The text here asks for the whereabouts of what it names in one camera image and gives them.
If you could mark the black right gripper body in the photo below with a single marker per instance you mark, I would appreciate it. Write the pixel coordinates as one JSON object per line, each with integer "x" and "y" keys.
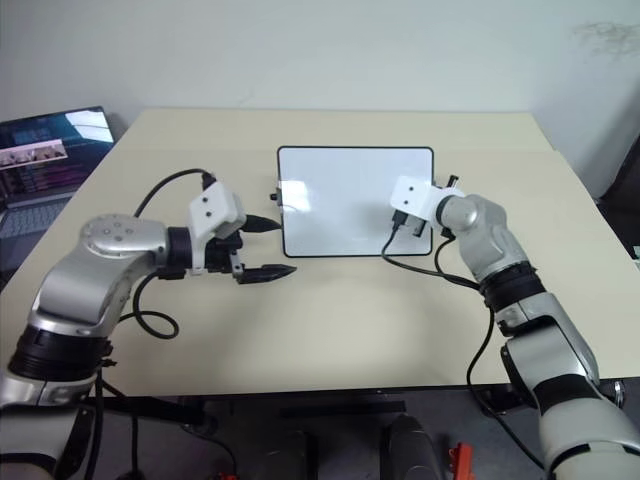
{"x": 417, "y": 227}

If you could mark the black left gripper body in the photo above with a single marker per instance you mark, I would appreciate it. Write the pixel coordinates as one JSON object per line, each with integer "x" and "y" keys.
{"x": 220, "y": 252}

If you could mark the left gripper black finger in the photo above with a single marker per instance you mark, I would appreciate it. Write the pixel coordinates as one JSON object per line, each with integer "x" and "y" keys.
{"x": 260, "y": 224}
{"x": 265, "y": 274}

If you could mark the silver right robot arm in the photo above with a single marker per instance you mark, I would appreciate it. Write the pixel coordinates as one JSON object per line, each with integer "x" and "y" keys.
{"x": 495, "y": 240}

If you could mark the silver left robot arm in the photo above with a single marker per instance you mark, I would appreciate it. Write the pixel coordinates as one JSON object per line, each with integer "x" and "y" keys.
{"x": 100, "y": 280}

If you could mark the black-framed tabletop whiteboard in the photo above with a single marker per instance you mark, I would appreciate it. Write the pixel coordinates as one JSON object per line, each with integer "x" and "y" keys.
{"x": 340, "y": 200}

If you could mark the black bar under table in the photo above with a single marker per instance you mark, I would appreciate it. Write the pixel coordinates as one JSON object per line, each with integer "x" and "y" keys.
{"x": 340, "y": 409}

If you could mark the open grey laptop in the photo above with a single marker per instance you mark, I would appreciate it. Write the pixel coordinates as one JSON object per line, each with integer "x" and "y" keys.
{"x": 35, "y": 165}

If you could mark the dark rounded shape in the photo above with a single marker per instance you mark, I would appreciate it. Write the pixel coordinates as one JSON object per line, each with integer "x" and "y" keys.
{"x": 410, "y": 450}

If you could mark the red plastic part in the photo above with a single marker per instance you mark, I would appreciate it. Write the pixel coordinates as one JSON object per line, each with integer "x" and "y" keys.
{"x": 462, "y": 462}

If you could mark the metal table clamp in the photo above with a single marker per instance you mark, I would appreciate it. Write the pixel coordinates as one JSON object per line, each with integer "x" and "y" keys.
{"x": 620, "y": 394}

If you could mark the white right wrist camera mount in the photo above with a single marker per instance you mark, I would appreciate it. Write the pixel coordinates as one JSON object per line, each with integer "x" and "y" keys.
{"x": 410, "y": 197}

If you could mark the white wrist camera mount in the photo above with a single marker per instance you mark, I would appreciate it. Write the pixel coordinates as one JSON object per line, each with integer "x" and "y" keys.
{"x": 215, "y": 207}
{"x": 410, "y": 197}

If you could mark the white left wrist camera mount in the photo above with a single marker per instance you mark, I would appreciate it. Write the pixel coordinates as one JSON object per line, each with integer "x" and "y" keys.
{"x": 215, "y": 207}

